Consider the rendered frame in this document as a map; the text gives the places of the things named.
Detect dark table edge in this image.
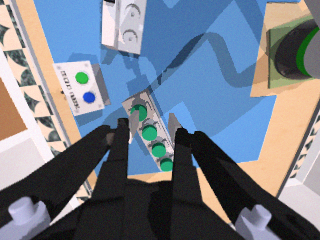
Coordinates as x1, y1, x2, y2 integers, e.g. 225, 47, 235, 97
8, 0, 320, 199

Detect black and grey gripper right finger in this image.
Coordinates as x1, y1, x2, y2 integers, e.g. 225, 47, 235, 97
168, 113, 320, 240

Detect white sloping button panel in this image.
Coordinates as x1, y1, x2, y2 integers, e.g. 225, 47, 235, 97
52, 61, 111, 116

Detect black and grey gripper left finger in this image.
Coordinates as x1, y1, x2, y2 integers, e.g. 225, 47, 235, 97
0, 110, 139, 240

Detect blue flat mat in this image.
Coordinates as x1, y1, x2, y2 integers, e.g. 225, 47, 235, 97
33, 0, 301, 163

